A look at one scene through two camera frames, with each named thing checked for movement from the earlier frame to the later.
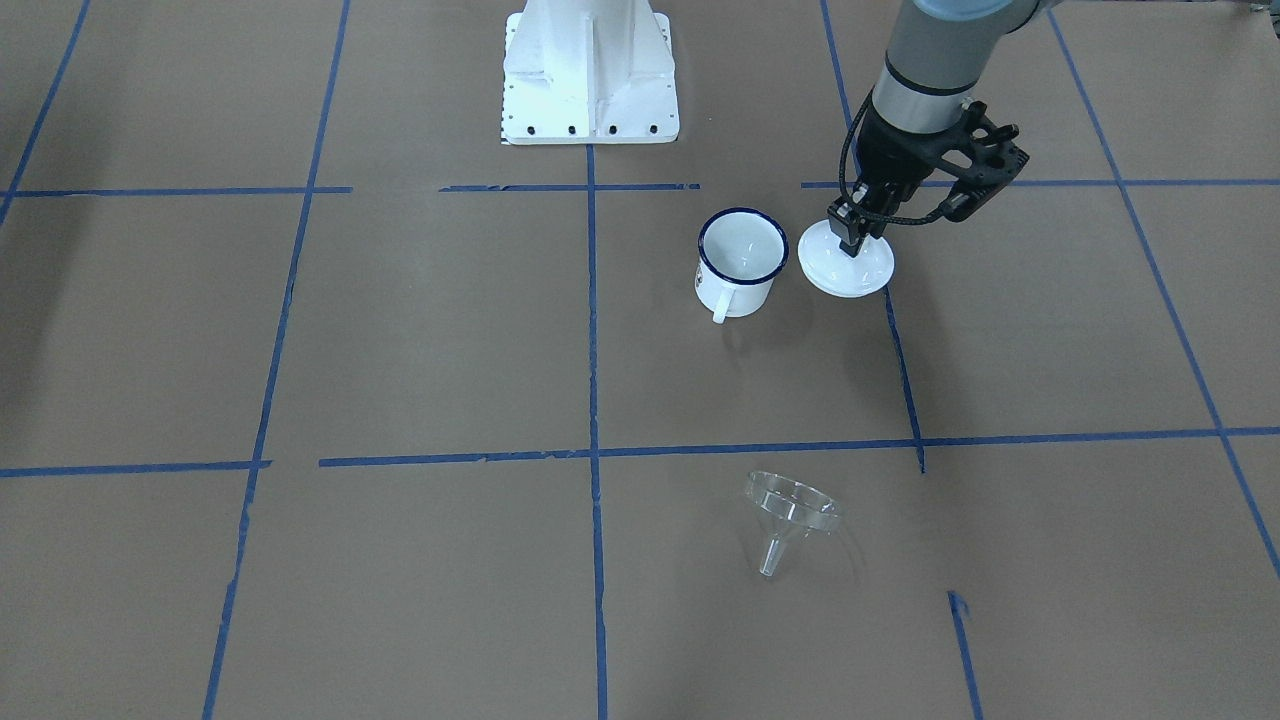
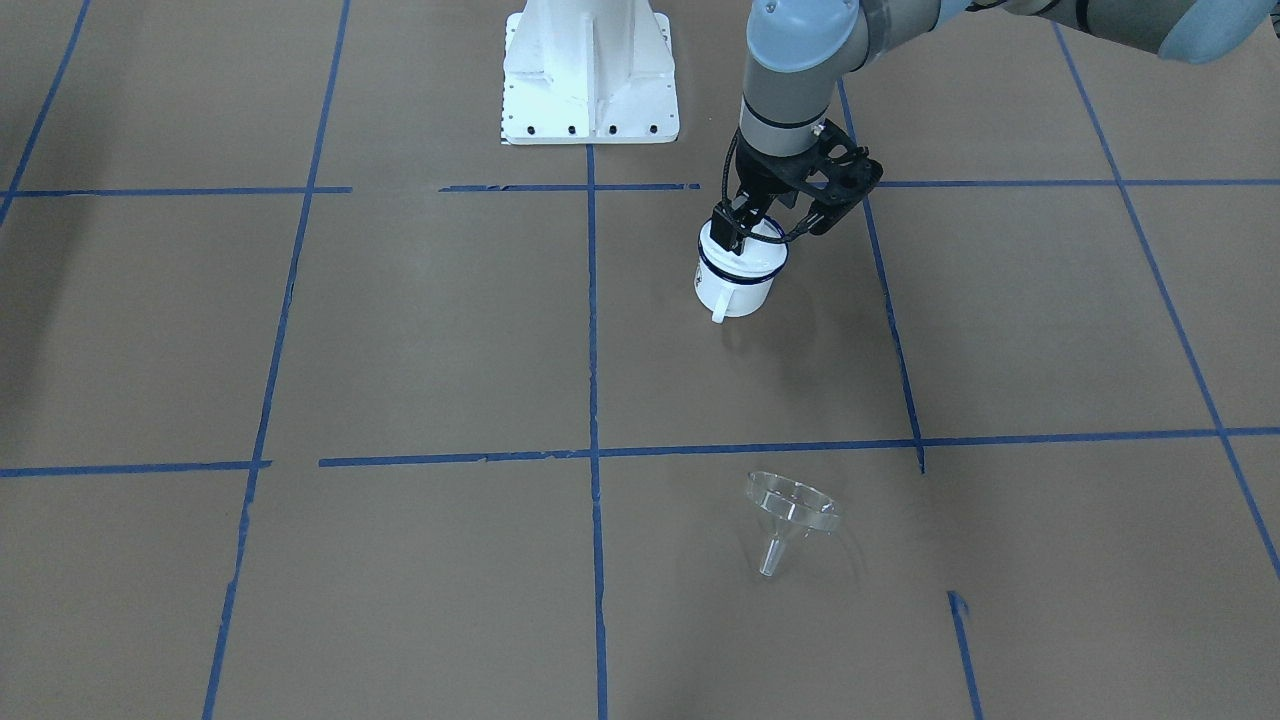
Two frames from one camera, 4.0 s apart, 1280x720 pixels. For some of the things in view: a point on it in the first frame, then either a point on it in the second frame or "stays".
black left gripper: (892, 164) to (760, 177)
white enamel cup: (740, 252) stays
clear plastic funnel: (786, 508) stays
